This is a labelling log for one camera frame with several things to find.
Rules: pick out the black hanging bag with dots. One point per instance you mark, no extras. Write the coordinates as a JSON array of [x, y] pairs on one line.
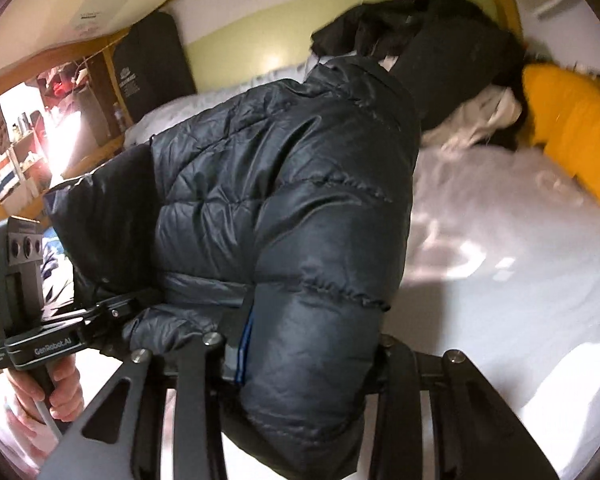
[[150, 65]]

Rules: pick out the white crumpled garment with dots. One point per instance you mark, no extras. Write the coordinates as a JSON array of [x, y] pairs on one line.
[[480, 120]]

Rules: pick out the orange pillow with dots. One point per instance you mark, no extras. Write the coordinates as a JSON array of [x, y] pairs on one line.
[[575, 120]]

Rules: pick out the cluttered wooden shelf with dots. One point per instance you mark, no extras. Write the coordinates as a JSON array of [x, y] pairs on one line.
[[30, 150]]

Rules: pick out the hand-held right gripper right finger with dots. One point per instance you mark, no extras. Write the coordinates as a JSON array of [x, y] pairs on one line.
[[400, 375]]

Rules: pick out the light blue duvet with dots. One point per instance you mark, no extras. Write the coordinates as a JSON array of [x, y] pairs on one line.
[[150, 120]]

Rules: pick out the person's left hand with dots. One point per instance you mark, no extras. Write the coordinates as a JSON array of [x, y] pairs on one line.
[[65, 390]]

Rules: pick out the black bulky coat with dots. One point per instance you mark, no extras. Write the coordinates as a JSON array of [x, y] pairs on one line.
[[445, 45]]

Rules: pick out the black quilted puffer jacket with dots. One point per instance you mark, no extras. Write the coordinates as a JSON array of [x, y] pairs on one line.
[[290, 200]]

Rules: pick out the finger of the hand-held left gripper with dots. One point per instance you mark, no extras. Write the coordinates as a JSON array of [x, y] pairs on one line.
[[125, 306], [112, 342]]

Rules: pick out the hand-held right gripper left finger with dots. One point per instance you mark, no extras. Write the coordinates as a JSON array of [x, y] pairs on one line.
[[241, 355]]

